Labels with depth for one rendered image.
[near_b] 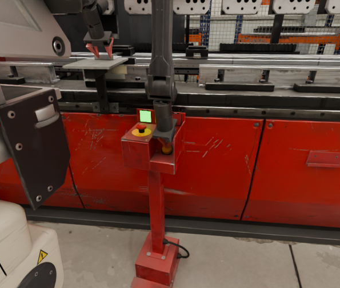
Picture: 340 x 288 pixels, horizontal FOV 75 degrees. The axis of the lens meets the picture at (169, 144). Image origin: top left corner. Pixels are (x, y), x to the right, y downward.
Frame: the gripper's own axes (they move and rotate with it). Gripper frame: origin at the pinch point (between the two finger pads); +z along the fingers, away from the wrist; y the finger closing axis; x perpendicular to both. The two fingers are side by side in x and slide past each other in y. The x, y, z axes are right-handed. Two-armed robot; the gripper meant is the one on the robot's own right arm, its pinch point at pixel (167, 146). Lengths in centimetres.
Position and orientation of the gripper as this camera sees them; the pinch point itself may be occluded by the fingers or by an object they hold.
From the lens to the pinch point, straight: 83.0
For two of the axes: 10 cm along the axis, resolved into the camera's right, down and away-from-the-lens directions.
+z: 0.7, 7.3, 6.8
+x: -9.6, -1.3, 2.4
